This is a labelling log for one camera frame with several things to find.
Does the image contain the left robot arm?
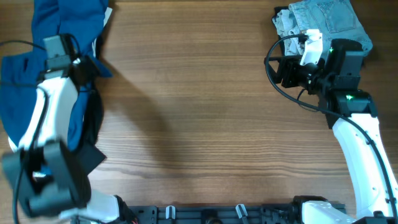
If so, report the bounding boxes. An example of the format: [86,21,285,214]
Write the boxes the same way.
[2,34,121,223]

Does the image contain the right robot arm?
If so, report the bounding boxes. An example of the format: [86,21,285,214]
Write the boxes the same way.
[264,39,397,223]

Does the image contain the folded light blue jeans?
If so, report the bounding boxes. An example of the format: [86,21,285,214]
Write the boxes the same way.
[272,0,373,58]

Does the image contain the black garment left pile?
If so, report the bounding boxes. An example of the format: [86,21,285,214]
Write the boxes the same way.
[74,34,107,177]

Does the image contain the right black cable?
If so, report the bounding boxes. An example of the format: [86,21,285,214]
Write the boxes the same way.
[264,34,398,218]

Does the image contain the black cable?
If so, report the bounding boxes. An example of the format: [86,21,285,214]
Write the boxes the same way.
[264,34,398,218]
[0,39,50,224]

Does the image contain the left black cable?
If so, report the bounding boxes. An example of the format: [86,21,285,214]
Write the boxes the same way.
[0,39,50,224]

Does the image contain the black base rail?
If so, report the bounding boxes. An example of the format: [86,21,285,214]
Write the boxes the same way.
[113,203,302,224]

